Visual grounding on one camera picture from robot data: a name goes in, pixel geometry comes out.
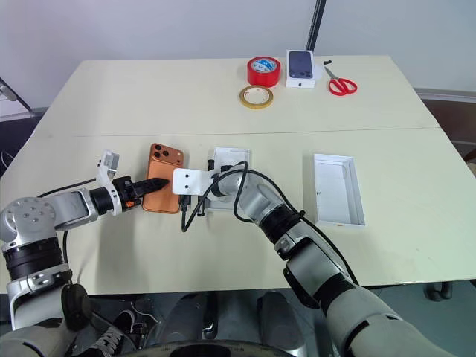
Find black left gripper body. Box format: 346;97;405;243
112;176;144;213

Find orange smartphone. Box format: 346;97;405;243
141;143;186;215

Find white phone box base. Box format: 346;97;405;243
204;147;254;214

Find white phone box lid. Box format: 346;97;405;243
313;152;367;228

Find phone box with printed lid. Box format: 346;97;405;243
285;48;318;90

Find yellow tape roll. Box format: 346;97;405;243
239;85;274;110

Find black shoe with white laces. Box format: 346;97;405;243
79;308;137;357

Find red tape roll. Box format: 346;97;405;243
246;56;282;89

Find black metal pole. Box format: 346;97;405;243
306;0;327;51

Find black caster wheels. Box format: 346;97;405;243
423;281;455;302

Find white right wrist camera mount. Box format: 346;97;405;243
172;167;217;196

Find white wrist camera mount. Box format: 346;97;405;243
95;149;124;217
172;167;217;196

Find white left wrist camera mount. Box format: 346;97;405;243
95;149;124;217

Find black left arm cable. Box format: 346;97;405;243
36;177;98;283

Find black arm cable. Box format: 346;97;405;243
36;177;98;283
181;160;360;286

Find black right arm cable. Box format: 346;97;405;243
181;160;360;286

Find metal frame chair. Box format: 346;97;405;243
0;77;35;120

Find red handled scissors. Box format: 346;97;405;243
323;65;358;97

